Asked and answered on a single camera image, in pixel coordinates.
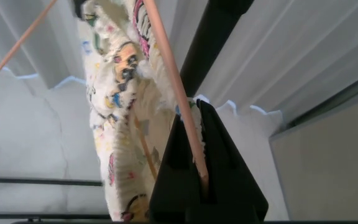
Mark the pink clothes hanger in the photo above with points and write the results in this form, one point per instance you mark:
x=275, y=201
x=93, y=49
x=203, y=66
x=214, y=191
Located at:
x=17, y=46
x=169, y=62

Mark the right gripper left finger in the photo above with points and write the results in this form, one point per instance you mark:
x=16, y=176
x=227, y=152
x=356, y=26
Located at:
x=172, y=186

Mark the cream printed garment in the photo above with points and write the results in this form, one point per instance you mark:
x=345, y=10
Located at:
x=120, y=93

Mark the white curtain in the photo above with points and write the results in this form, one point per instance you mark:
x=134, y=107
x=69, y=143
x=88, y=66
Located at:
x=291, y=46

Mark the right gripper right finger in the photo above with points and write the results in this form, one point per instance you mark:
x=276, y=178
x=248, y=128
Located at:
x=232, y=186

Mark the black clothes rack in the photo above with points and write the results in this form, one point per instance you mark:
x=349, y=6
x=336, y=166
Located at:
x=207, y=46

